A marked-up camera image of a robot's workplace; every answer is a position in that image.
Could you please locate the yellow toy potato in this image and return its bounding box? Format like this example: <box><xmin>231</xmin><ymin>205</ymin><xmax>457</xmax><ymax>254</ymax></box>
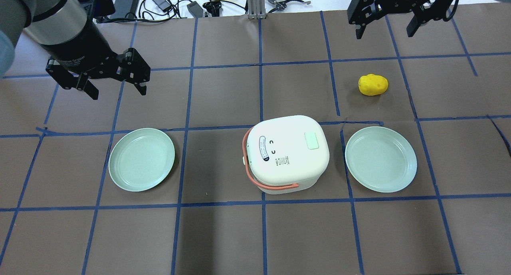
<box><xmin>358</xmin><ymin>74</ymin><xmax>389</xmax><ymax>96</ymax></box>

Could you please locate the aluminium frame post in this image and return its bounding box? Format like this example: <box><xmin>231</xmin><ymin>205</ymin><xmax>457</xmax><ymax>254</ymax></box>
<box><xmin>246</xmin><ymin>0</ymin><xmax>267</xmax><ymax>19</ymax></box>

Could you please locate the black power adapter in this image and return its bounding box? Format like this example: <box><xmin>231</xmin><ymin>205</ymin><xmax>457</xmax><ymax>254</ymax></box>
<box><xmin>109</xmin><ymin>0</ymin><xmax>139</xmax><ymax>19</ymax></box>

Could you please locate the left green plate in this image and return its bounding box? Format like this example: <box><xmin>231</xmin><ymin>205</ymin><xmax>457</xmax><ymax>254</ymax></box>
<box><xmin>108</xmin><ymin>128</ymin><xmax>176</xmax><ymax>192</ymax></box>

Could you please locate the brown table mat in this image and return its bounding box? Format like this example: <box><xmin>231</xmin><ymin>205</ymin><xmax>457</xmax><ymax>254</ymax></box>
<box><xmin>0</xmin><ymin>3</ymin><xmax>511</xmax><ymax>275</ymax></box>

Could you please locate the small black adapter block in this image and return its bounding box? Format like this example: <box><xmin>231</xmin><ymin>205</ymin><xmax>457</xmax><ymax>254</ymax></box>
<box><xmin>186</xmin><ymin>2</ymin><xmax>205</xmax><ymax>18</ymax></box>

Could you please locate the right green plate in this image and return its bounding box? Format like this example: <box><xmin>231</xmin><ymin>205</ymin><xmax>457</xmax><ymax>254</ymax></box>
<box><xmin>345</xmin><ymin>126</ymin><xmax>418</xmax><ymax>193</ymax></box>

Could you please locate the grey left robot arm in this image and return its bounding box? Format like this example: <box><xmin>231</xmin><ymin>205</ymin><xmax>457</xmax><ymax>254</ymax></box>
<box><xmin>1</xmin><ymin>0</ymin><xmax>151</xmax><ymax>100</ymax></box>

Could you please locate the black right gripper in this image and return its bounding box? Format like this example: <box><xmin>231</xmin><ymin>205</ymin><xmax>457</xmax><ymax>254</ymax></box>
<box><xmin>347</xmin><ymin>0</ymin><xmax>455</xmax><ymax>39</ymax></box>

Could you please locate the black metal clamp tool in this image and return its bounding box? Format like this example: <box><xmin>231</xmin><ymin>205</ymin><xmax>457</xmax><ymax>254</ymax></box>
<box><xmin>267</xmin><ymin>0</ymin><xmax>311</xmax><ymax>14</ymax></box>

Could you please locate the black cable bundle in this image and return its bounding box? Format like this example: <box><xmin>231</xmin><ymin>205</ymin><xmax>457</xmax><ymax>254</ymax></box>
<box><xmin>138</xmin><ymin>0</ymin><xmax>248</xmax><ymax>22</ymax></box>

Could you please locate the white rice cooker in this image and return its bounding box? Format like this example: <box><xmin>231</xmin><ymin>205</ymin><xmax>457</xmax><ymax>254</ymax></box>
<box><xmin>242</xmin><ymin>115</ymin><xmax>330</xmax><ymax>195</ymax></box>

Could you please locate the green plate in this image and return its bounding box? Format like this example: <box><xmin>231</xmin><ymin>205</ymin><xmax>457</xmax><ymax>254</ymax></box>
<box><xmin>108</xmin><ymin>128</ymin><xmax>176</xmax><ymax>192</ymax></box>
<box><xmin>345</xmin><ymin>126</ymin><xmax>418</xmax><ymax>193</ymax></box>

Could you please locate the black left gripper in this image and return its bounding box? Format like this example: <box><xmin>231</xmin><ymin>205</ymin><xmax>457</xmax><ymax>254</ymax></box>
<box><xmin>27</xmin><ymin>0</ymin><xmax>151</xmax><ymax>100</ymax></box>

